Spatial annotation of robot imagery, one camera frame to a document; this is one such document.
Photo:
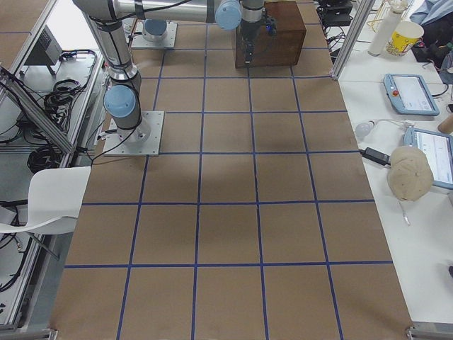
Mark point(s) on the white cardboard tube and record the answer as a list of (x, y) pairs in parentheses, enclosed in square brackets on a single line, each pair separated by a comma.
[(388, 17)]

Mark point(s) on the aluminium frame post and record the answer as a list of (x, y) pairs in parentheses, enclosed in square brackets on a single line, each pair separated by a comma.
[(358, 22)]

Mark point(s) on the blue teach pendant far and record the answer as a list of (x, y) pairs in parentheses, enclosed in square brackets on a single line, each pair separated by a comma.
[(409, 95)]

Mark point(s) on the yellow popcorn bucket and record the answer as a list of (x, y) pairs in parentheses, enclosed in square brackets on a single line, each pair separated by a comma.
[(405, 36)]

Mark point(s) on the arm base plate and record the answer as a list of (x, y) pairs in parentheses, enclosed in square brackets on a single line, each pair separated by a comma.
[(144, 40), (145, 140)]

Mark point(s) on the white light bulb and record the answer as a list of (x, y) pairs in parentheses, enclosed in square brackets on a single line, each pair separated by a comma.
[(363, 129)]

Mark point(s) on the blue teach pendant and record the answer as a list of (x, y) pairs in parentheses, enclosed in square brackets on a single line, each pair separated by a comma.
[(438, 150), (409, 95)]

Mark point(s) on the blue teach pendant near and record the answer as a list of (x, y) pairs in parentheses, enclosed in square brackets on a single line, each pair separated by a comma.
[(438, 150)]

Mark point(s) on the white plastic chair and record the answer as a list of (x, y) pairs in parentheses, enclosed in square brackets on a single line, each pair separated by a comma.
[(54, 201)]

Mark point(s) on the grey control box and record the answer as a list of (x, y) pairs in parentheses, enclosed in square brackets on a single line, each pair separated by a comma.
[(45, 52)]

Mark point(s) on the dark wooden drawer box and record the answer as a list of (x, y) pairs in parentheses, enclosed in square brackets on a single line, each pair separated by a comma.
[(282, 50)]

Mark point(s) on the black power adapter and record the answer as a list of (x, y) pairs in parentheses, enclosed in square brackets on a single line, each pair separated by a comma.
[(375, 156)]

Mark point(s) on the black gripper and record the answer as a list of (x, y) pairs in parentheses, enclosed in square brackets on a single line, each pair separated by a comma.
[(248, 32)]

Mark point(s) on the beige baseball cap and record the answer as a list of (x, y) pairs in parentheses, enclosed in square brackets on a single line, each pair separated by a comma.
[(410, 176)]

